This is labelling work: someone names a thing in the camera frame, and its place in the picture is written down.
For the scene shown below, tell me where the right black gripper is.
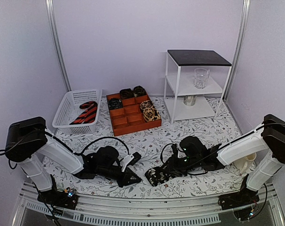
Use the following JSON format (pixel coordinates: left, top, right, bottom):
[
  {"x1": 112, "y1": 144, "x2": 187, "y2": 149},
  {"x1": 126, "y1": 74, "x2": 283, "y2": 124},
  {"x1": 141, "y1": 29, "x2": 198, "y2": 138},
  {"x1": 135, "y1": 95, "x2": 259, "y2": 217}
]
[{"x1": 159, "y1": 154, "x2": 202, "y2": 178}]

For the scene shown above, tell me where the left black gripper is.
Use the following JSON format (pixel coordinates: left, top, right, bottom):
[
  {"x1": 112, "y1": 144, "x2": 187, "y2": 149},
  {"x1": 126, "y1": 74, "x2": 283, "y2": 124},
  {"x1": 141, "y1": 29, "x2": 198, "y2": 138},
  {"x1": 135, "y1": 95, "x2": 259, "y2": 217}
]
[{"x1": 97, "y1": 166, "x2": 142, "y2": 189}]

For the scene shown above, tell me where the black white floral tie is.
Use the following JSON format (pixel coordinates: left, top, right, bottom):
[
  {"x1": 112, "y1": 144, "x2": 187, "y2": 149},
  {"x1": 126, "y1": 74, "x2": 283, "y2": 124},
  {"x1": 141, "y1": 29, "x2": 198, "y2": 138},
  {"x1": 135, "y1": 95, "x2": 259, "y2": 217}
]
[{"x1": 144, "y1": 167, "x2": 172, "y2": 187}]

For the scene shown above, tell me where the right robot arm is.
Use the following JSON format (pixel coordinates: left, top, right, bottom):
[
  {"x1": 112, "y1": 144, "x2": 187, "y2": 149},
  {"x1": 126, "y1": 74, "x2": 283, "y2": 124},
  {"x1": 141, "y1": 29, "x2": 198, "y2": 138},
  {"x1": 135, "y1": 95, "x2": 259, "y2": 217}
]
[{"x1": 161, "y1": 114, "x2": 285, "y2": 205}]

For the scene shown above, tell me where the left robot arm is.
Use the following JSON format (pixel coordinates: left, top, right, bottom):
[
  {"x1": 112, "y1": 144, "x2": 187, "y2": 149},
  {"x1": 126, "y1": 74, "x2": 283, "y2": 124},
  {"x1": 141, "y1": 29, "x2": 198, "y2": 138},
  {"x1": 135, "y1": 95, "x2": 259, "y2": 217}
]
[{"x1": 0, "y1": 117, "x2": 141, "y2": 204}]

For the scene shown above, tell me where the floral table mat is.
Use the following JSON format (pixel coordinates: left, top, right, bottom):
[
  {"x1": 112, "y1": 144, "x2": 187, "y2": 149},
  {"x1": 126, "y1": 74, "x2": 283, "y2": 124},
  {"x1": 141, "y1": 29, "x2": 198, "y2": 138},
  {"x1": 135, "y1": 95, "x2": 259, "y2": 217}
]
[{"x1": 38, "y1": 96, "x2": 260, "y2": 199}]

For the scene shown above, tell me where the rolled beige patterned tie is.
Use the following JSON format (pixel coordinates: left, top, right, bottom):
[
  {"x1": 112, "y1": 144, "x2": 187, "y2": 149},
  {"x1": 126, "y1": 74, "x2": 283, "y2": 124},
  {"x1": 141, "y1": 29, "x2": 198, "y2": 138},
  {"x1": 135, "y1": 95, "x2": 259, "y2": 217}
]
[{"x1": 143, "y1": 108, "x2": 161, "y2": 122}]

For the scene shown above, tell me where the red wooden compartment tray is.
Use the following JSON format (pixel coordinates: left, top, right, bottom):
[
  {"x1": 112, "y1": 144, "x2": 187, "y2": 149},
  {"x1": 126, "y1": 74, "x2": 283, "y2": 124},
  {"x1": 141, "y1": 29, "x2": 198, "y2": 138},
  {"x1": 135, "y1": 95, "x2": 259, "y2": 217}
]
[{"x1": 109, "y1": 95, "x2": 162, "y2": 137}]

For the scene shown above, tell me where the rolled black beige tie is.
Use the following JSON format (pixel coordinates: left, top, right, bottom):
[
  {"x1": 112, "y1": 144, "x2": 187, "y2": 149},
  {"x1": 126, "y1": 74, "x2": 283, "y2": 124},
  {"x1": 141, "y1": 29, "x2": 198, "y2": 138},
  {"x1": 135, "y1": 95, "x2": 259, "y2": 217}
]
[{"x1": 139, "y1": 100, "x2": 154, "y2": 112}]

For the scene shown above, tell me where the metal cup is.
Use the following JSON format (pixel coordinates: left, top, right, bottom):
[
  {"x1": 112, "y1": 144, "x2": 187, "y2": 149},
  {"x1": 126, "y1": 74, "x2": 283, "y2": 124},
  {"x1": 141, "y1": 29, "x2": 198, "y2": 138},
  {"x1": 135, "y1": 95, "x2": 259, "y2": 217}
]
[{"x1": 183, "y1": 95, "x2": 197, "y2": 106}]

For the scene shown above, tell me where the cream ceramic mug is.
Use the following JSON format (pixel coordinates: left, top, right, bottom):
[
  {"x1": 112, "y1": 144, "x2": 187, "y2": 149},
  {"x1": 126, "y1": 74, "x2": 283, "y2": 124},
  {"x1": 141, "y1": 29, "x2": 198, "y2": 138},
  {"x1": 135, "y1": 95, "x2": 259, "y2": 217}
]
[{"x1": 233, "y1": 153, "x2": 257, "y2": 174}]

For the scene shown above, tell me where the red black striped tie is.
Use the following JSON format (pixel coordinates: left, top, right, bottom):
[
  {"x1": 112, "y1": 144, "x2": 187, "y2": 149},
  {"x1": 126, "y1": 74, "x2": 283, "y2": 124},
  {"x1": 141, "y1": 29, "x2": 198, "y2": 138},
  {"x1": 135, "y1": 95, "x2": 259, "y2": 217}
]
[{"x1": 70, "y1": 101, "x2": 98, "y2": 125}]

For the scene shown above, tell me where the rolled black patterned tie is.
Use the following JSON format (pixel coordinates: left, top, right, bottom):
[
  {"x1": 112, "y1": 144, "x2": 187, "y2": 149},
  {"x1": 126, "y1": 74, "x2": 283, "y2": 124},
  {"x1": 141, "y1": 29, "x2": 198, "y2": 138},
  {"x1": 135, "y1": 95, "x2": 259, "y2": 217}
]
[{"x1": 108, "y1": 97, "x2": 123, "y2": 110}]

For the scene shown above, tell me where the rolled dark olive tie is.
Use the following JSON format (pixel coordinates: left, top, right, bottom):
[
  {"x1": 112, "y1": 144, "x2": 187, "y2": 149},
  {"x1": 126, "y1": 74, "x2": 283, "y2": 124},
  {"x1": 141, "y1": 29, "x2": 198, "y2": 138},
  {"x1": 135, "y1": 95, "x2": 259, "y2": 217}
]
[{"x1": 133, "y1": 86, "x2": 146, "y2": 97}]

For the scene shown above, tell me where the white plastic basket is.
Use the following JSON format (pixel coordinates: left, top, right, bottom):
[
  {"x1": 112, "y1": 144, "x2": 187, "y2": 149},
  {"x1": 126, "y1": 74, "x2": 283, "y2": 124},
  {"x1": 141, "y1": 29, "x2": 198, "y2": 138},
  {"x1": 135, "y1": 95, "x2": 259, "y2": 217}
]
[{"x1": 52, "y1": 89, "x2": 103, "y2": 134}]

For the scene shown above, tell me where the rolled dark brown tie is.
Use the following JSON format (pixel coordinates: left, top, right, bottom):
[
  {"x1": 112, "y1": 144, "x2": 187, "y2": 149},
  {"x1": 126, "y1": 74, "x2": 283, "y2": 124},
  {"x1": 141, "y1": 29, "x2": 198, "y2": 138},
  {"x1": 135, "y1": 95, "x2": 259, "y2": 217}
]
[{"x1": 119, "y1": 88, "x2": 134, "y2": 99}]

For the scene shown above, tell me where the white shelf black top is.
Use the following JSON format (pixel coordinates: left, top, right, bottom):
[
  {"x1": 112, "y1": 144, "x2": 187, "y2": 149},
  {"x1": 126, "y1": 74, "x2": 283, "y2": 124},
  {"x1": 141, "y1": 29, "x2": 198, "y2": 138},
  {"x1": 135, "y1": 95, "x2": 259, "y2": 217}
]
[{"x1": 164, "y1": 49, "x2": 232, "y2": 123}]

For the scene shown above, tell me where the clear drinking glass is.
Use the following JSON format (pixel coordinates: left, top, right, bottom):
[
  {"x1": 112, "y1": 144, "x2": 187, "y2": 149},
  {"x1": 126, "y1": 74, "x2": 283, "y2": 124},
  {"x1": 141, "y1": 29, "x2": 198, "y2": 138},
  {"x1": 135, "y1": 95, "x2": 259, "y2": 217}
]
[{"x1": 194, "y1": 68, "x2": 210, "y2": 89}]

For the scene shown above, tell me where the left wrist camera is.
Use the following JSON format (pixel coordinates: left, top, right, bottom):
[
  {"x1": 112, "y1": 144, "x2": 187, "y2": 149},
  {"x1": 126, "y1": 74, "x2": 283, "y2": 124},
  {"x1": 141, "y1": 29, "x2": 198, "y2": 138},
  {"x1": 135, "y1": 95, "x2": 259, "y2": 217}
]
[{"x1": 120, "y1": 152, "x2": 142, "y2": 172}]

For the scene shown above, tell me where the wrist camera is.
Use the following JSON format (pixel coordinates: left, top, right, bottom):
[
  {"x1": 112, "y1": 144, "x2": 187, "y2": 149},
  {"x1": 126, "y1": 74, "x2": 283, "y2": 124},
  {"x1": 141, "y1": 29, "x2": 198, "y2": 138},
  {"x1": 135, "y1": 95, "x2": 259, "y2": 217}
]
[
  {"x1": 171, "y1": 144, "x2": 180, "y2": 158},
  {"x1": 120, "y1": 152, "x2": 142, "y2": 172}
]

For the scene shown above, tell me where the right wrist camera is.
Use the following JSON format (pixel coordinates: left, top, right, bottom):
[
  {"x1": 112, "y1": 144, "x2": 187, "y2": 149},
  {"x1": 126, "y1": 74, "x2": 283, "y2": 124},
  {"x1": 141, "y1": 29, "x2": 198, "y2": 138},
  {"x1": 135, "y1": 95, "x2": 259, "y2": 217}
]
[{"x1": 171, "y1": 144, "x2": 180, "y2": 158}]

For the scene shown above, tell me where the front metal rail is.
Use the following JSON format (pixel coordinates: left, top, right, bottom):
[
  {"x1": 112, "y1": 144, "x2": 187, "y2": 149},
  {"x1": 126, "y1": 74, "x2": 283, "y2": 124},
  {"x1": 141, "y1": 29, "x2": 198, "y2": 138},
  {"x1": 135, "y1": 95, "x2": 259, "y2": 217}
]
[{"x1": 12, "y1": 183, "x2": 285, "y2": 226}]

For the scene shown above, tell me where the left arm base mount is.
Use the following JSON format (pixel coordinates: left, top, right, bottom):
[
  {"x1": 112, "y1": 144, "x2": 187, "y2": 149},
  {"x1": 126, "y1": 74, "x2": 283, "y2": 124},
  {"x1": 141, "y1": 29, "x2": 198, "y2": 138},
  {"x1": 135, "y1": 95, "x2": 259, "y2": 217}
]
[{"x1": 37, "y1": 175, "x2": 79, "y2": 210}]

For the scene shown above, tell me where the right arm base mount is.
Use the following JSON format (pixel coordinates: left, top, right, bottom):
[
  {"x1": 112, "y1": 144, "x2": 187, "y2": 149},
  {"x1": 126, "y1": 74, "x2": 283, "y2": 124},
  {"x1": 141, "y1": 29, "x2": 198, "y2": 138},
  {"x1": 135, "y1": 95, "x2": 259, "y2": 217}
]
[{"x1": 218, "y1": 189, "x2": 260, "y2": 221}]

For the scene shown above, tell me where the right metal frame post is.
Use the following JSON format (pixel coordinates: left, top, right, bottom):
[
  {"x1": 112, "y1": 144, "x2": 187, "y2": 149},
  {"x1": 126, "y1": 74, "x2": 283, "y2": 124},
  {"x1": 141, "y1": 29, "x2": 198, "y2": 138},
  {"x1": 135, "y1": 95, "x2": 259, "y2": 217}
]
[{"x1": 223, "y1": 0, "x2": 251, "y2": 102}]

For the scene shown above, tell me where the metal frame post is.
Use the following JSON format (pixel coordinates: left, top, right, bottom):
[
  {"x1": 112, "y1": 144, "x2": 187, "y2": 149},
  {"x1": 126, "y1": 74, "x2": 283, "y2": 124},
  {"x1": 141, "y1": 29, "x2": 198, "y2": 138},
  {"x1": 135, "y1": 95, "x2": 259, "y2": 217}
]
[
  {"x1": 45, "y1": 0, "x2": 71, "y2": 92},
  {"x1": 223, "y1": 0, "x2": 251, "y2": 102}
]

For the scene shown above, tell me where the left metal frame post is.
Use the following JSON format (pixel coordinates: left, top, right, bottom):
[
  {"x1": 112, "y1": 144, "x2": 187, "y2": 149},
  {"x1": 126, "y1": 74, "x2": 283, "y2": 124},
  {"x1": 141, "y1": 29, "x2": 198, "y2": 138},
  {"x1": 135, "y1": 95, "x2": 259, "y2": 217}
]
[{"x1": 45, "y1": 0, "x2": 71, "y2": 92}]

